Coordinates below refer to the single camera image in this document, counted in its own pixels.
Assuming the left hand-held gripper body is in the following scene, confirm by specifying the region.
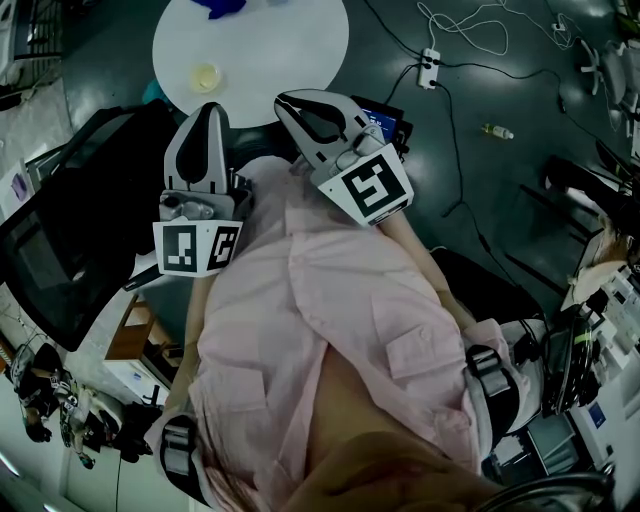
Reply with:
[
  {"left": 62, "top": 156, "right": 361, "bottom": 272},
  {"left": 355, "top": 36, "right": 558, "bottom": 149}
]
[{"left": 152, "top": 173, "right": 255, "bottom": 278}]

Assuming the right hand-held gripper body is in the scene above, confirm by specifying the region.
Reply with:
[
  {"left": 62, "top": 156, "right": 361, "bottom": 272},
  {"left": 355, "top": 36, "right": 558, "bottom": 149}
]
[{"left": 309, "top": 124, "right": 416, "bottom": 229}]

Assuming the yellow plastic cup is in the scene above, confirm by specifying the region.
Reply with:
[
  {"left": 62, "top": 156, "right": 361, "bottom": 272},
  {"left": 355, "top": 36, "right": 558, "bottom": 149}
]
[{"left": 188, "top": 62, "right": 224, "bottom": 94}]

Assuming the person's right forearm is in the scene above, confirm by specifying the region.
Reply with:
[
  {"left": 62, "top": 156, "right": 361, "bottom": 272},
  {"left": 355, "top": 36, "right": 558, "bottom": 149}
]
[{"left": 378, "top": 214, "right": 482, "bottom": 334}]

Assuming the person's left forearm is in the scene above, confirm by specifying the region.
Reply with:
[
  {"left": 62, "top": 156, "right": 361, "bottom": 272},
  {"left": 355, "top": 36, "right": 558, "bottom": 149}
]
[{"left": 175, "top": 272, "right": 222, "bottom": 399}]

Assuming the black device with blue screen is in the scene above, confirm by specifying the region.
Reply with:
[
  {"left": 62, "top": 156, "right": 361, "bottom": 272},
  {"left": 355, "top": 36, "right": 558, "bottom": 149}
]
[{"left": 349, "top": 93, "right": 414, "bottom": 154}]

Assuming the teal bag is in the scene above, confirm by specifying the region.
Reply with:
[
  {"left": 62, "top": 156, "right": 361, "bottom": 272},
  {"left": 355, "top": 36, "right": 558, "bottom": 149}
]
[{"left": 141, "top": 79, "right": 167, "bottom": 106}]

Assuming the white power strip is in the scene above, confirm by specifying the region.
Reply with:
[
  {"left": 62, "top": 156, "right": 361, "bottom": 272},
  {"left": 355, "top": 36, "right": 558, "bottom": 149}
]
[{"left": 416, "top": 47, "right": 443, "bottom": 91}]

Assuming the brown wooden cabinet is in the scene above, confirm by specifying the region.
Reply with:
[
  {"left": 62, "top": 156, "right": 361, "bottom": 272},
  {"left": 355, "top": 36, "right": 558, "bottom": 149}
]
[{"left": 103, "top": 293, "right": 177, "bottom": 369}]

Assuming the round white table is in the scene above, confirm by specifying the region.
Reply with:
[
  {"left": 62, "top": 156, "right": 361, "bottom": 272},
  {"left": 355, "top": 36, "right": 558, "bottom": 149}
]
[{"left": 152, "top": 0, "right": 350, "bottom": 129}]

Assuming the black mesh office chair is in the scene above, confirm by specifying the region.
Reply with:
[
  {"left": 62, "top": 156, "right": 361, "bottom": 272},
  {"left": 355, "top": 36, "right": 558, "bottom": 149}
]
[{"left": 0, "top": 98, "right": 187, "bottom": 354}]

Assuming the pink shirt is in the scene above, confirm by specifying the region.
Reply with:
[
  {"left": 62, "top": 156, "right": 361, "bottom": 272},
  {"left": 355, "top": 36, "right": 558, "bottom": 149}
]
[{"left": 143, "top": 157, "right": 532, "bottom": 512}]

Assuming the blue cloth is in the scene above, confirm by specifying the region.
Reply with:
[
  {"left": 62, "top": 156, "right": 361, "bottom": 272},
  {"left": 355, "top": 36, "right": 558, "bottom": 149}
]
[{"left": 192, "top": 0, "right": 249, "bottom": 20}]

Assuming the white office chair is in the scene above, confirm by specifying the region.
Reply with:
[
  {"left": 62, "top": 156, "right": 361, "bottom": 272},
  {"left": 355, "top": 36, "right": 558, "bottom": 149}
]
[{"left": 578, "top": 38, "right": 640, "bottom": 117}]

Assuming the black hard-shell backpack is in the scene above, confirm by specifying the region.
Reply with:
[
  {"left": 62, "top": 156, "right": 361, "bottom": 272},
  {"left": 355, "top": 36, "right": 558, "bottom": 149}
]
[{"left": 543, "top": 308, "right": 602, "bottom": 417}]

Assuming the person's head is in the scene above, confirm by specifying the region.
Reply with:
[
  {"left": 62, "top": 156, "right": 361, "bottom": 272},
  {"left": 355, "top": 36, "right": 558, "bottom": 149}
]
[{"left": 292, "top": 432, "right": 501, "bottom": 512}]

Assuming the dark headset rim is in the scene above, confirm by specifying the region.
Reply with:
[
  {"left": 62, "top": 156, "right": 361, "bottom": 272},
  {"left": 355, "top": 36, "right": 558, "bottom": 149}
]
[{"left": 475, "top": 472, "right": 617, "bottom": 512}]

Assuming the black cable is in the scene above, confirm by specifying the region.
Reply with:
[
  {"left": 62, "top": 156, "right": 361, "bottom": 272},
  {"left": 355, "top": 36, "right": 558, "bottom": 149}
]
[
  {"left": 438, "top": 58, "right": 565, "bottom": 82},
  {"left": 362, "top": 0, "right": 426, "bottom": 60}
]

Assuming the white cable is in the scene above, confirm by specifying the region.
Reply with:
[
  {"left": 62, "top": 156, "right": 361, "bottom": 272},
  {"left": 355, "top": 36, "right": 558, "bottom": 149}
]
[{"left": 417, "top": 0, "right": 572, "bottom": 57}]

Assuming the black grey shoulder strap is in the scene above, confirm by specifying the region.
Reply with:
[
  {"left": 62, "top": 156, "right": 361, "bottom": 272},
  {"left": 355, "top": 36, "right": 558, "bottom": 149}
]
[
  {"left": 464, "top": 344, "right": 520, "bottom": 437},
  {"left": 158, "top": 413, "right": 207, "bottom": 506}
]

